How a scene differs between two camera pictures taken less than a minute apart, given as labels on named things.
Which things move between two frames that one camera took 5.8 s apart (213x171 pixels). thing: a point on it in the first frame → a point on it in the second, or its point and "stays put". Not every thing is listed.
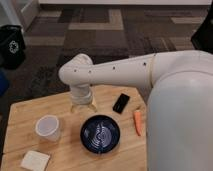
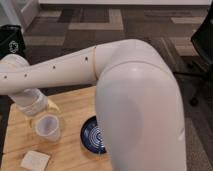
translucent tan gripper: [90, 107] → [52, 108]
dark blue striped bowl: [100, 134] stays put
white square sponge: [35, 161] stays put
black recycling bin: [12, 47] stays put
